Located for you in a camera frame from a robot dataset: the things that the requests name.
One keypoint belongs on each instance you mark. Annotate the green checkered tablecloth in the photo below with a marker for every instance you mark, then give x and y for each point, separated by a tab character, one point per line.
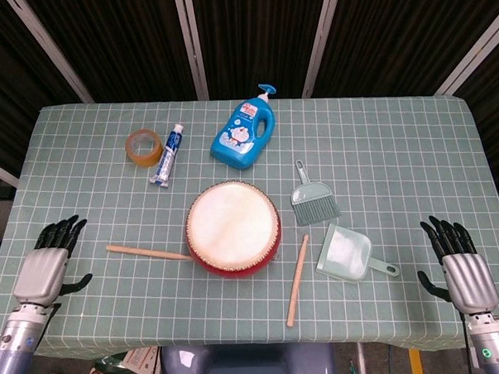
355	149

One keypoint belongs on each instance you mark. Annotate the brown packing tape roll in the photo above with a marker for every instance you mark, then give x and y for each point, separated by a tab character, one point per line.
143	147

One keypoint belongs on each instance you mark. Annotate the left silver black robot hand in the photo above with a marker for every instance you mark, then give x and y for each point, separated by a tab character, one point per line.
42	274

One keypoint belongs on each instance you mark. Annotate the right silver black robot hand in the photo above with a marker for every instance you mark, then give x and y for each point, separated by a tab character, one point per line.
468	270

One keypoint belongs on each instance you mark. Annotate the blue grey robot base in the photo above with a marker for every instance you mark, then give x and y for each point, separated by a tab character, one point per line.
249	364

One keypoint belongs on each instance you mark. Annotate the blue pump detergent bottle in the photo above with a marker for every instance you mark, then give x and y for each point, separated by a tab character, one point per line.
244	131

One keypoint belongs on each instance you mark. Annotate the wooden drumstick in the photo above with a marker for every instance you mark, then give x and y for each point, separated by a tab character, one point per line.
149	253
297	281

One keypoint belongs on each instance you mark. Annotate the small green hand brush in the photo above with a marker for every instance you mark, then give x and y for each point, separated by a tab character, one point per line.
312	198

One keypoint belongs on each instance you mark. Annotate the blue white toothpaste tube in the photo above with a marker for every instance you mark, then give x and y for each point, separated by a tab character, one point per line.
167	154

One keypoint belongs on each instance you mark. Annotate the small green dustpan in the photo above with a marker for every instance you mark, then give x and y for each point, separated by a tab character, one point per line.
347	255

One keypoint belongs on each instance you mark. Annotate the red drum white skin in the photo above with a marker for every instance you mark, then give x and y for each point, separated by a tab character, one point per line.
234	229

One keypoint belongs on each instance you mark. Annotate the cardboard box with print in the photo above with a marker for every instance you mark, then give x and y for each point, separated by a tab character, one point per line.
135	364

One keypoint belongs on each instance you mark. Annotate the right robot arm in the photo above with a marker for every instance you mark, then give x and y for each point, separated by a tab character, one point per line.
494	344

